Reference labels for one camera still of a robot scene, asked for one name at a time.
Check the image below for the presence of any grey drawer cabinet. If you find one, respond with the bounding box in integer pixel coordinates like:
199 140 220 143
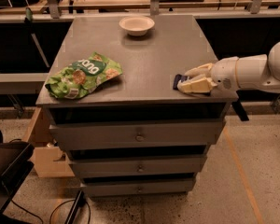
37 15 237 187

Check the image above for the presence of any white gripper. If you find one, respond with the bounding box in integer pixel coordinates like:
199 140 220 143
179 57 239 93

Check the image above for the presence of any black tray at left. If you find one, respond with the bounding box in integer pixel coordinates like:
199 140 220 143
0 142 34 216

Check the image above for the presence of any top grey drawer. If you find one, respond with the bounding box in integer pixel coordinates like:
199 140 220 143
49 120 225 150

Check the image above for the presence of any black floor cable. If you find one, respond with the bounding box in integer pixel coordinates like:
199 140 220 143
3 189 91 224

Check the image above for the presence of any middle grey drawer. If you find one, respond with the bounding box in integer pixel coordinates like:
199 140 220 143
69 156 206 178

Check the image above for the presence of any bottom grey drawer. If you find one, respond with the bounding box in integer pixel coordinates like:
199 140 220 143
81 178 195 197

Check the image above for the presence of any white paper bowl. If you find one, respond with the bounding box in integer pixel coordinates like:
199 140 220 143
119 16 155 36

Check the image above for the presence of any grey drawer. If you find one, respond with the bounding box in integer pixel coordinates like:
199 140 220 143
81 178 195 197
49 120 225 150
69 156 206 178

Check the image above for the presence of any green chip bag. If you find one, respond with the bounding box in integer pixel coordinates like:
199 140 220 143
45 52 122 99

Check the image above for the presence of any dark blue rxbar wrapper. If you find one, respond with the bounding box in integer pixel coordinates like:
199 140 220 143
173 74 189 90

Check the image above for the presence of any wooden crate on floor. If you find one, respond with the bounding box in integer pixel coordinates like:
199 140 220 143
22 107 74 177

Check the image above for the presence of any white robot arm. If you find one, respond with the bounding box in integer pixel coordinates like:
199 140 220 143
174 42 280 94

